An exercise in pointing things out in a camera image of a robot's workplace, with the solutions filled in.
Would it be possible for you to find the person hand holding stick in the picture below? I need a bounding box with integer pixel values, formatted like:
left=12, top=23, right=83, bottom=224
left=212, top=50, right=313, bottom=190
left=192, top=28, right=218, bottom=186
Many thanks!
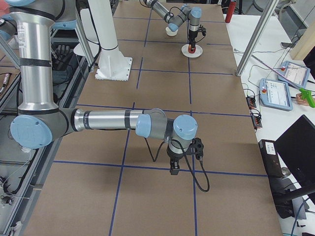
left=295, top=93, right=309, bottom=106

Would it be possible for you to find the white round plate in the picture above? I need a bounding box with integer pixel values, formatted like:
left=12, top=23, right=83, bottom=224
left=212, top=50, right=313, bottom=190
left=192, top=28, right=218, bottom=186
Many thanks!
left=181, top=44, right=203, bottom=58

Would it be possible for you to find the red yellow apple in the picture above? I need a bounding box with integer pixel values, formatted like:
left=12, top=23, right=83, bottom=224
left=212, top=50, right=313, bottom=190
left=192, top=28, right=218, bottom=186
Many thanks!
left=188, top=44, right=196, bottom=54

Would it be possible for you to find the near blue teach pendant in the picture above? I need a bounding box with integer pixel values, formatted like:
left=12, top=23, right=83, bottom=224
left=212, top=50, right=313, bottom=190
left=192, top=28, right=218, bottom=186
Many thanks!
left=259, top=78, right=293, bottom=111

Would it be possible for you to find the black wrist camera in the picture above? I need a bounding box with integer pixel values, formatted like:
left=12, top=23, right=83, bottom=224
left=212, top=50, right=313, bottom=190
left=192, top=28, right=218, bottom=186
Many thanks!
left=186, top=138, right=204, bottom=161

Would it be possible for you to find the aluminium frame post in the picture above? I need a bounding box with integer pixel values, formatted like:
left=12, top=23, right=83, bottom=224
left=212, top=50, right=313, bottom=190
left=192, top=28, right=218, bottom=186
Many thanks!
left=236, top=0, right=279, bottom=77

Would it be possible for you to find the far blue teach pendant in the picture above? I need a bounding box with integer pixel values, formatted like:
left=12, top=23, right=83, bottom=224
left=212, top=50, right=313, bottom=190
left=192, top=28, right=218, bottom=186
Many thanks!
left=279, top=60, right=311, bottom=88

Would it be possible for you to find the orange black connector module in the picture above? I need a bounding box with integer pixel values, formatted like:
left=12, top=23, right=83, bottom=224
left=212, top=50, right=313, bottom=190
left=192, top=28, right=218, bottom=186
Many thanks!
left=245, top=88, right=256, bottom=109

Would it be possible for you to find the green handled reacher stick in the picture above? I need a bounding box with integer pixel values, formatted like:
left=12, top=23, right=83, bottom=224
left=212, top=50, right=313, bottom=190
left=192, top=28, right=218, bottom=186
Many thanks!
left=251, top=55, right=315, bottom=109

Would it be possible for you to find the black desktop box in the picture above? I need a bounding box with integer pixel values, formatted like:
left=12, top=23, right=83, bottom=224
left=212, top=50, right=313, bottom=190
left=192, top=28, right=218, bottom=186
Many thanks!
left=258, top=139, right=286, bottom=178

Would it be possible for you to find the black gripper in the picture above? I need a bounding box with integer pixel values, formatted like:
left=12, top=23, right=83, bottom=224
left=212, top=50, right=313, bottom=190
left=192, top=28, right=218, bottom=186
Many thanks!
left=167, top=147, right=185, bottom=175
left=189, top=30, right=197, bottom=47

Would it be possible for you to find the black computer monitor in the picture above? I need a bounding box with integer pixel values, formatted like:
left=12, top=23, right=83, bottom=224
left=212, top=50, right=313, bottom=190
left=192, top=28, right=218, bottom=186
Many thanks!
left=275, top=115, right=315, bottom=186

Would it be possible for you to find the white small bowl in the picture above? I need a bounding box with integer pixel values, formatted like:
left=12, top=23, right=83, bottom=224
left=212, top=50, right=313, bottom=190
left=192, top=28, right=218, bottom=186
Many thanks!
left=165, top=27, right=178, bottom=37

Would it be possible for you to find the blue teach pendant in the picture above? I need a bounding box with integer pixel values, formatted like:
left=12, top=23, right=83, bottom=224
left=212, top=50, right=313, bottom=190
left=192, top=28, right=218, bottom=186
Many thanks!
left=259, top=78, right=293, bottom=111
left=279, top=60, right=311, bottom=88

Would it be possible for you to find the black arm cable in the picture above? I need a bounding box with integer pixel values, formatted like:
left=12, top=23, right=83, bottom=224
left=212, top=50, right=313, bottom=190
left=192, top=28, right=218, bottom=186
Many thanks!
left=139, top=0, right=195, bottom=23
left=145, top=137, right=211, bottom=192

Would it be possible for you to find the red cylinder bottle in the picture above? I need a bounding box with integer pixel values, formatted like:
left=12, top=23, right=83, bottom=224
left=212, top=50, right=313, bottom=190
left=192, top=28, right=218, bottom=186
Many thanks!
left=225, top=0, right=237, bottom=24

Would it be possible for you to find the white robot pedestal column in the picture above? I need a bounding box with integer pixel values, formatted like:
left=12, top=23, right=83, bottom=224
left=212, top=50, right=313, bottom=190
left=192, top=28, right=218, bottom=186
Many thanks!
left=80, top=0, right=132, bottom=81

